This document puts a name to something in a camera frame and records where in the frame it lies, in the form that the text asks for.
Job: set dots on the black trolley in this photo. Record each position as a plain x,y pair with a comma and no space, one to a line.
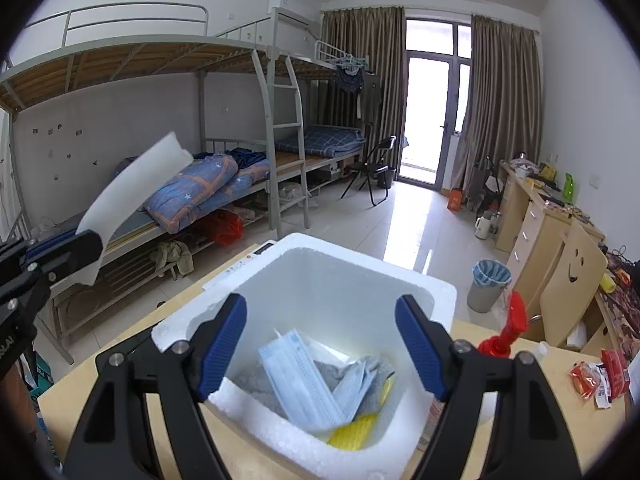
484,180

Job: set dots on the blue face mask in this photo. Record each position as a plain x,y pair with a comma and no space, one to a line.
352,390
300,380

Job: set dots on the green refill pouch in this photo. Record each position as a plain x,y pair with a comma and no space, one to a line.
568,186

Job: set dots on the small white red packet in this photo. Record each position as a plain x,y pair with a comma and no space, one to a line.
602,394

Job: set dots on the dark hanging jacket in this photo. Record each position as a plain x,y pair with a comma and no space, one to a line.
371,97

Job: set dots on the glass balcony door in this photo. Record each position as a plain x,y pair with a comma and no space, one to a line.
432,110

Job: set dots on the yellow twisted cloth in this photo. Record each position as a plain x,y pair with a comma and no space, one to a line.
357,430

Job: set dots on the wooden desk with drawers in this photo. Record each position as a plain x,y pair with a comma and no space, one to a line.
530,225

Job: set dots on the white foam box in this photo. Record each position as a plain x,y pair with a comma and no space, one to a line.
350,305

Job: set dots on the grey trash bin blue liner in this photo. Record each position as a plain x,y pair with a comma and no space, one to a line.
487,287

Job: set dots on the yellow box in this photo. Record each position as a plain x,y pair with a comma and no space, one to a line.
547,172

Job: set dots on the wooden chair with smiley face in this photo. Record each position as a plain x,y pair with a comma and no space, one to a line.
575,280

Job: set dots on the white kettle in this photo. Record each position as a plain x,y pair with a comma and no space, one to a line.
483,227

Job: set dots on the blue orange checked quilt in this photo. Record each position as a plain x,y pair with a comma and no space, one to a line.
200,185

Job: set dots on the beige crumpled cloth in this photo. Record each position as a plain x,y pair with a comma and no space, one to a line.
172,257

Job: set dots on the white air conditioner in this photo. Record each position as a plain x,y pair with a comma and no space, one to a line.
292,10

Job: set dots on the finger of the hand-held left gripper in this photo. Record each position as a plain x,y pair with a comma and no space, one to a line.
50,244
87,247

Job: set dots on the patterned table cloth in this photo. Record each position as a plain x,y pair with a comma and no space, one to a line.
625,310

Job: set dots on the blue checked mattress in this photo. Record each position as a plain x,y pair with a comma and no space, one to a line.
320,140

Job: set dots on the white sneaker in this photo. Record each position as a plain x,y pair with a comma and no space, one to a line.
292,195

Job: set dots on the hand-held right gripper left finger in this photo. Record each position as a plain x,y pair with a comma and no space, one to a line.
222,347

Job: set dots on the wooden side desk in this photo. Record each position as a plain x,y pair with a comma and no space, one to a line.
600,325

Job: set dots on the white lotion bottle red pump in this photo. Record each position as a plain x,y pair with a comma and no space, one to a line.
502,342

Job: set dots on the red plastic bag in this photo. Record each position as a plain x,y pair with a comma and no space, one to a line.
222,227

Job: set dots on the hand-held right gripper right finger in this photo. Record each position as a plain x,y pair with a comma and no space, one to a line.
420,350

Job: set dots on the white foam lid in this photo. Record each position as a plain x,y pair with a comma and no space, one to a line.
135,190

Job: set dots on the grey metal bunk bed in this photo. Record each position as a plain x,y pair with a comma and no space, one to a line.
320,67
125,60

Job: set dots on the black bucket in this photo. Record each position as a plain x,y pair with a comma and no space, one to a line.
385,178

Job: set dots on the dark hanging clothes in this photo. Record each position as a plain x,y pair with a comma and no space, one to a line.
349,80

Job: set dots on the orange bag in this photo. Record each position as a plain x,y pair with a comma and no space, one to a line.
454,199

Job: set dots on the brown curtain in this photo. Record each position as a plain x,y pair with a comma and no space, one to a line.
500,100
360,60

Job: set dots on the person's left forearm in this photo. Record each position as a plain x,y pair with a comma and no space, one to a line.
20,410

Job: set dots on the black folding chair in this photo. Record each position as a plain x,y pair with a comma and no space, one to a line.
372,165

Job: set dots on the dark blue clothing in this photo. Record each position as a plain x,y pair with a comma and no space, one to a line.
247,156

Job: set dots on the yellow pouch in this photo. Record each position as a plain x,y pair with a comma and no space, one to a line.
607,282

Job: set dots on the grey sock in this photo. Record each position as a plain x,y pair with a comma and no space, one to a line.
372,367

